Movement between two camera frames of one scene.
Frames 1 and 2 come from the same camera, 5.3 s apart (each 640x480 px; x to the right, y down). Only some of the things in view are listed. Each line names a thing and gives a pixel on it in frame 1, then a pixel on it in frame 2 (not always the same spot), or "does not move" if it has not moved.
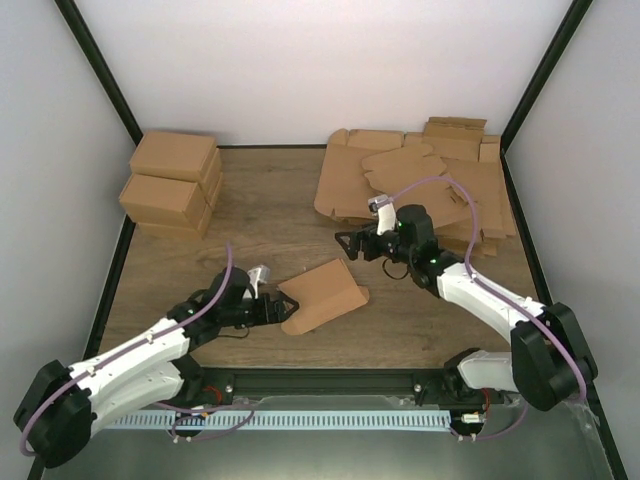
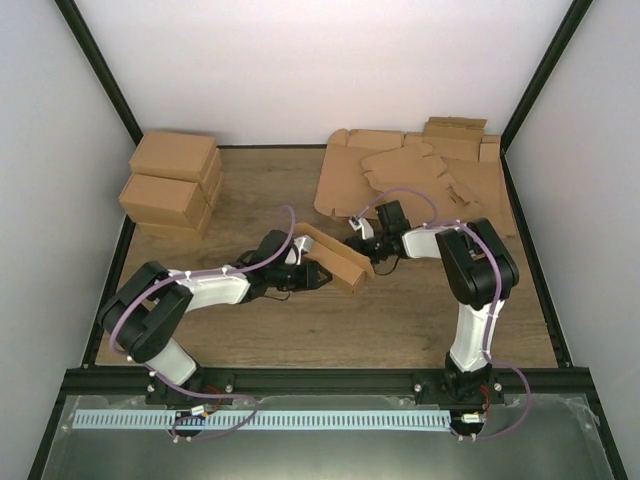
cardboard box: [151, 231] does not move
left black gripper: [272, 314] -> [310, 278]
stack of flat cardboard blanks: [452, 169] does not move
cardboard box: [175, 156] does not move
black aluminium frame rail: [323, 384] does not move
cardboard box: [325, 295] -> [346, 266]
